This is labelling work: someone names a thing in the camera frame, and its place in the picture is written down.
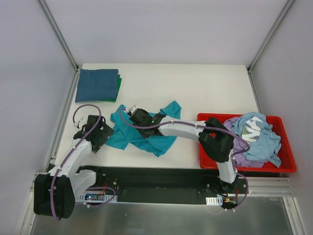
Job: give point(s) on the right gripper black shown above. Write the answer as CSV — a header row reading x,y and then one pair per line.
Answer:
x,y
136,116

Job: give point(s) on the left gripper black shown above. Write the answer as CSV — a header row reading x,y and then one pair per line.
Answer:
x,y
103,136

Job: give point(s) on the teal t shirt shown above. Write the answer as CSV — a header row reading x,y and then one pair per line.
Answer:
x,y
142,139

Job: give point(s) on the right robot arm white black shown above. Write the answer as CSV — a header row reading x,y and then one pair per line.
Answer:
x,y
213,137

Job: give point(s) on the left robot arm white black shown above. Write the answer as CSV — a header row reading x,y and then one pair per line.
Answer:
x,y
56,191

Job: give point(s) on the folded green t shirt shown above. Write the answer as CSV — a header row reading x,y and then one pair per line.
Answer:
x,y
119,80

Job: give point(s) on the folded dark blue t shirt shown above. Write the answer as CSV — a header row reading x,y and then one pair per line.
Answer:
x,y
96,85

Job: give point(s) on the lavender t shirt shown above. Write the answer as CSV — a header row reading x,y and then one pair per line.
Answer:
x,y
240,159

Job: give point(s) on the light blue t shirt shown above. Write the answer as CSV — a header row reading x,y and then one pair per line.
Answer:
x,y
264,143

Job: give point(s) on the red plastic bin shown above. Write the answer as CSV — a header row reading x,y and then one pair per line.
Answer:
x,y
285,154

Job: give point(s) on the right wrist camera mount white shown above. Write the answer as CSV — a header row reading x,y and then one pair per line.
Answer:
x,y
131,110

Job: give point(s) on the left aluminium frame post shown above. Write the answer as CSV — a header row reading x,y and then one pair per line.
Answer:
x,y
57,32

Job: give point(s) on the aluminium frame post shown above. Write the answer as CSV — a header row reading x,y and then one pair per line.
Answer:
x,y
271,33
57,32

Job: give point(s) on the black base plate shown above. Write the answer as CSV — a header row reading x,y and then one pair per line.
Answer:
x,y
163,185

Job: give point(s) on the left white cable duct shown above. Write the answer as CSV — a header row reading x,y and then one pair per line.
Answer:
x,y
95,198

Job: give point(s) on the white cable duct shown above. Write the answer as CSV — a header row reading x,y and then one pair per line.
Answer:
x,y
95,198
214,201

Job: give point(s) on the right white cable duct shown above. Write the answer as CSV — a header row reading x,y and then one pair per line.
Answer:
x,y
214,201

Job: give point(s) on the aluminium rail front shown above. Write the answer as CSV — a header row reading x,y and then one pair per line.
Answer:
x,y
259,186

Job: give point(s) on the right aluminium frame post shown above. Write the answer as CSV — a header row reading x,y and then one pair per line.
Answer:
x,y
271,33

